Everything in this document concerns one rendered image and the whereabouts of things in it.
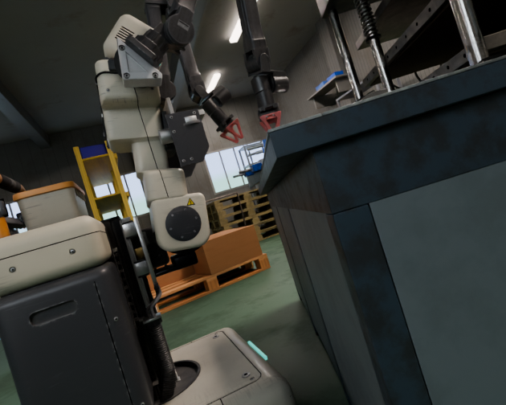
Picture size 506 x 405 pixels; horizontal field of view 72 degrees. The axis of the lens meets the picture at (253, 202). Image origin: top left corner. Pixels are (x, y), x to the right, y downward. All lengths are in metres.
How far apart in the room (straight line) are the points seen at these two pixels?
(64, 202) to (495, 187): 0.96
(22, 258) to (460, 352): 0.83
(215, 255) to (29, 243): 2.86
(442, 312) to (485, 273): 0.08
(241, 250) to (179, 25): 2.97
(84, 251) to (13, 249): 0.14
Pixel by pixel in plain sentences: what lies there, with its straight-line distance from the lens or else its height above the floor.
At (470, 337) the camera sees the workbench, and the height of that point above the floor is 0.47.
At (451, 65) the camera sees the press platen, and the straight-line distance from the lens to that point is 1.72.
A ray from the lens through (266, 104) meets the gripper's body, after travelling 1.16.
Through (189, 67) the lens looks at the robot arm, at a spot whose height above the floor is 1.32.
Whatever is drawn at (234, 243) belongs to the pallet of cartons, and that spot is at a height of 0.38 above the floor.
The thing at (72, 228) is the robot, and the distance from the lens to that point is 0.90.
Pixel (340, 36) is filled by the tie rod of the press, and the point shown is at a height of 1.62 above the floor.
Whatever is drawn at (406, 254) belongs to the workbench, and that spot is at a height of 0.59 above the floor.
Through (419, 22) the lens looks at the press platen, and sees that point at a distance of 1.87.
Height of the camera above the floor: 0.72
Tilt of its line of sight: level
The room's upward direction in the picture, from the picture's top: 17 degrees counter-clockwise
